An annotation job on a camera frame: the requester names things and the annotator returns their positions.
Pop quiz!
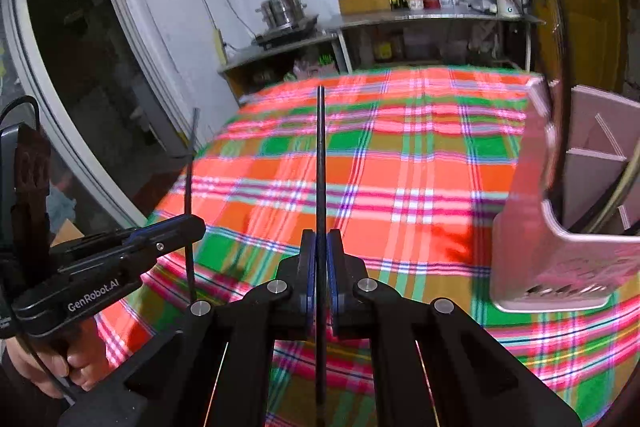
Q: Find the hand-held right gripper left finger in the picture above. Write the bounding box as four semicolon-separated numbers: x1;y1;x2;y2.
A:
60;229;317;427

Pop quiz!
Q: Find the plaid cloth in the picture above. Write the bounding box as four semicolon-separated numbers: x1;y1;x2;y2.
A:
95;66;640;427

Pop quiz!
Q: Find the person's left hand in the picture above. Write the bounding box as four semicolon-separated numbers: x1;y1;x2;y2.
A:
5;322;103;400

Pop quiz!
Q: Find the steel pot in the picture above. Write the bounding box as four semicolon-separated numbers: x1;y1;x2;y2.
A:
256;0;307;30

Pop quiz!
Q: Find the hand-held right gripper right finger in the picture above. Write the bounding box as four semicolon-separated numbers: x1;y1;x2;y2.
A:
326;229;583;427

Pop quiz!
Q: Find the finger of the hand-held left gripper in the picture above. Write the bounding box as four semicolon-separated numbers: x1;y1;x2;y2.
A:
50;226;167;264
59;214;207;282

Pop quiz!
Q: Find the tall steel table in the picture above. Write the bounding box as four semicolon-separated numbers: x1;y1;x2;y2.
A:
322;4;546;75

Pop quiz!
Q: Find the thin black chopstick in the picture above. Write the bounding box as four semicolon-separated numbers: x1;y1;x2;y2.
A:
182;107;201;305

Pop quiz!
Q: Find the pink basket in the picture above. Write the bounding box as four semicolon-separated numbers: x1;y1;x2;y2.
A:
292;59;338;80

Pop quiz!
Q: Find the black fork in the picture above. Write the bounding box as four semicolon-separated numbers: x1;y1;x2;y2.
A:
314;86;328;415

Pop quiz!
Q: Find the white window frame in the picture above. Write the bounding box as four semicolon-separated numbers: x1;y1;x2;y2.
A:
0;0;201;233

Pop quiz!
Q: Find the person's left forearm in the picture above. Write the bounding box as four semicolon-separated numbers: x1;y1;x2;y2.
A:
0;352;63;427

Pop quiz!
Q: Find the black induction cooker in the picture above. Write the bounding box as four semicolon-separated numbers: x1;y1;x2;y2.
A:
251;14;320;50

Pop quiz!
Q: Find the low steel table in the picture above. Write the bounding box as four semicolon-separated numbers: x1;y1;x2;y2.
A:
217;32;346;102

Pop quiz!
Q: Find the pink utensil holder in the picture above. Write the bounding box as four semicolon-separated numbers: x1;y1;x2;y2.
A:
490;77;640;314

